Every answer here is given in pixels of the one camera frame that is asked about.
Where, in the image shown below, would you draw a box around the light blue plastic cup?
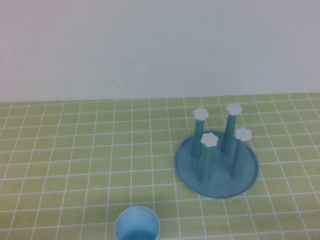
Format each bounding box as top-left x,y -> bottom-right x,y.
114,205 -> 161,240

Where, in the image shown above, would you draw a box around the blue cup stand white caps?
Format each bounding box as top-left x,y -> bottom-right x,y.
174,102 -> 260,200

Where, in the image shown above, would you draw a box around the green checked tablecloth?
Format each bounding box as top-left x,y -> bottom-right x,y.
0,92 -> 320,240

